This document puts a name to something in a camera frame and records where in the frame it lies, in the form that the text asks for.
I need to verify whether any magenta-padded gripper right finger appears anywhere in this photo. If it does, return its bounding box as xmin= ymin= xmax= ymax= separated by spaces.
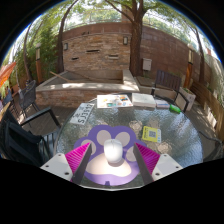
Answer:
xmin=132 ymin=142 xmax=184 ymax=185

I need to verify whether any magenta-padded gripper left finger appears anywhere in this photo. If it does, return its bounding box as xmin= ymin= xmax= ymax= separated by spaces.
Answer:
xmin=39 ymin=142 xmax=93 ymax=185

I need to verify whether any white computer mouse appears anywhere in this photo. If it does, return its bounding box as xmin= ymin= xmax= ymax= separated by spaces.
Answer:
xmin=103 ymin=138 xmax=124 ymax=164

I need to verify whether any purple paw-shaped mouse pad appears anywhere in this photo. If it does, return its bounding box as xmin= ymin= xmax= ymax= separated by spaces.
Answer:
xmin=72 ymin=124 xmax=149 ymax=187

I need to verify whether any yellow card with code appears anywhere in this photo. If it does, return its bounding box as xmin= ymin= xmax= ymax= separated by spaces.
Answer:
xmin=141 ymin=125 xmax=163 ymax=144

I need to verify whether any black metal armchair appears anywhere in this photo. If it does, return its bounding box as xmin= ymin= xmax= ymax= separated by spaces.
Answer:
xmin=199 ymin=129 xmax=224 ymax=153

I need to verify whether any white licence plate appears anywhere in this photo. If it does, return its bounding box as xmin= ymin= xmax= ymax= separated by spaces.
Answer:
xmin=69 ymin=102 xmax=96 ymax=126

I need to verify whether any green packet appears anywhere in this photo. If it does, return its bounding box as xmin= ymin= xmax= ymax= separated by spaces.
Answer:
xmin=169 ymin=103 xmax=182 ymax=115

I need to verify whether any small white blue box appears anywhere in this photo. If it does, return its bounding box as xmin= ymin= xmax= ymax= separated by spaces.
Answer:
xmin=154 ymin=99 xmax=172 ymax=110

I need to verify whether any large white flat box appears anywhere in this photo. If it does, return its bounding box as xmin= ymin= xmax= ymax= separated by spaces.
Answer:
xmin=131 ymin=92 xmax=157 ymax=108

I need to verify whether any white planter box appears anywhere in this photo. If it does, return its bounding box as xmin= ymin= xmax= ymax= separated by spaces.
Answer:
xmin=179 ymin=87 xmax=197 ymax=112

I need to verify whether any black mesh chair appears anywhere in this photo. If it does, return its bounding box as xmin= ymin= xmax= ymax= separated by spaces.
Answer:
xmin=18 ymin=79 xmax=39 ymax=118

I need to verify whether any wooden slat fence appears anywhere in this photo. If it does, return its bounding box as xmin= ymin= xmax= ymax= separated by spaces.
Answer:
xmin=189 ymin=81 xmax=224 ymax=141

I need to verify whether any stone raised bed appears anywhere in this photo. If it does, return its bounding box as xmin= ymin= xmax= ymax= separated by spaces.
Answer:
xmin=34 ymin=69 xmax=141 ymax=108

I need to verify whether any colourful printed brochure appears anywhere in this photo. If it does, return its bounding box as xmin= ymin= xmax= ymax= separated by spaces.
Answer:
xmin=96 ymin=94 xmax=134 ymax=109

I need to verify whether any dark wooden slatted chair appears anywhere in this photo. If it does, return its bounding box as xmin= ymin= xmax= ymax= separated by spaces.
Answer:
xmin=150 ymin=68 xmax=190 ymax=113

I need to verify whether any orange umbrella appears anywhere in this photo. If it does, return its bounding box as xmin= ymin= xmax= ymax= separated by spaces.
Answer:
xmin=0 ymin=61 xmax=18 ymax=88

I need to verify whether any large tree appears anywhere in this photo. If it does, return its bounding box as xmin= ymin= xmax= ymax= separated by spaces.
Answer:
xmin=103 ymin=0 xmax=168 ymax=78

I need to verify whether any wooden post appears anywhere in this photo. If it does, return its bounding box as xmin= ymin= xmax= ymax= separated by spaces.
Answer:
xmin=184 ymin=49 xmax=194 ymax=89

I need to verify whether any grey electrical wall box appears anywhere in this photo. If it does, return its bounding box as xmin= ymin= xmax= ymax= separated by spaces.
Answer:
xmin=142 ymin=58 xmax=153 ymax=71

